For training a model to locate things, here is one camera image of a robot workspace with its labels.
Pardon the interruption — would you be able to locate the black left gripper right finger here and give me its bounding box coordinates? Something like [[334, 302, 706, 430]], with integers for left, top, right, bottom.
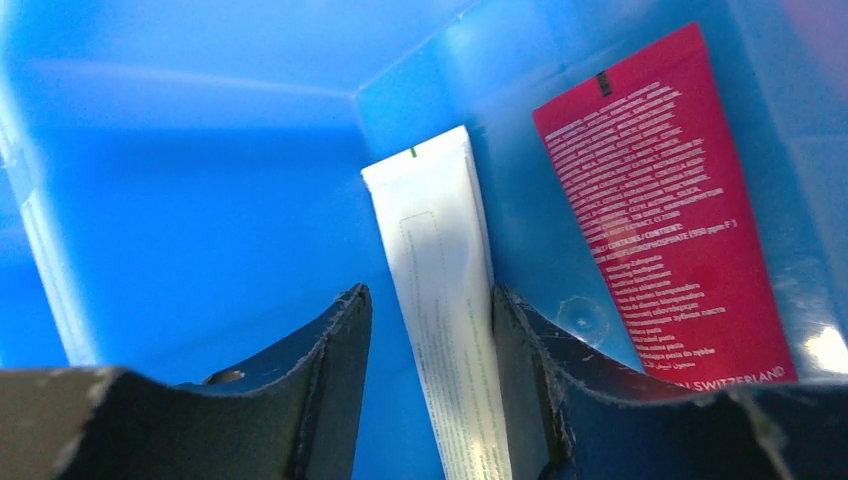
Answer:
[[491, 286, 847, 479]]

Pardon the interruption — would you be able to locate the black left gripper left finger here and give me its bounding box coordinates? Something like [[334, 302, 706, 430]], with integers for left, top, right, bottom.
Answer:
[[1, 284, 373, 479]]

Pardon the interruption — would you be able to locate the white tube black cap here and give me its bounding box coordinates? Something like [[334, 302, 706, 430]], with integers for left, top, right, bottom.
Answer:
[[361, 126, 513, 479]]

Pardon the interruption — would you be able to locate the red toothpaste tube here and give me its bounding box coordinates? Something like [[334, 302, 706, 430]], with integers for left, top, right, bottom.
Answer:
[[533, 23, 798, 392]]

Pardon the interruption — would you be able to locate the blue divided storage bin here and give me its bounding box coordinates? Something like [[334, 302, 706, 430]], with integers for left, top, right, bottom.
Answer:
[[1, 1, 847, 479]]

